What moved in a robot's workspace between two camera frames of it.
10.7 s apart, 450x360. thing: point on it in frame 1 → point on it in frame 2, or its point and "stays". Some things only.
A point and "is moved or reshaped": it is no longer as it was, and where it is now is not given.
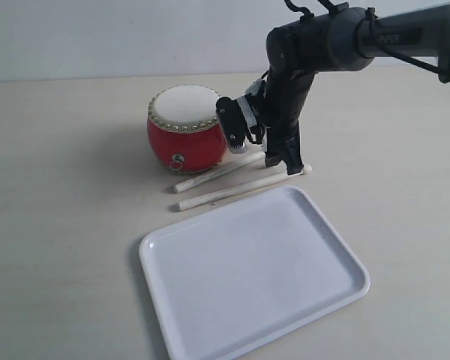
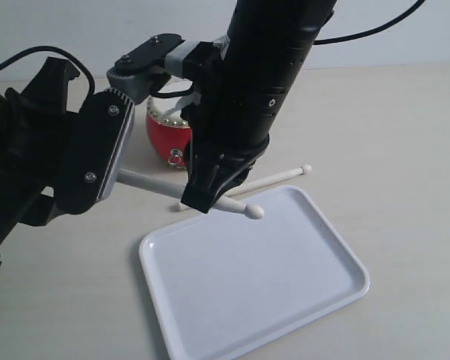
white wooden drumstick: x=250 y=163 is moved or reshaped
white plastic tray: x=237 y=278 stays
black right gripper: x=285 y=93 → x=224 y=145
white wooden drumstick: x=190 y=202 stays
